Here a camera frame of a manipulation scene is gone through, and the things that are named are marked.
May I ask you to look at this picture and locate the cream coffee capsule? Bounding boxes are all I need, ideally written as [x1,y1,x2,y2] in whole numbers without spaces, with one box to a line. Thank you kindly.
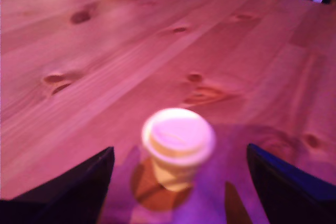
[141,107,217,192]

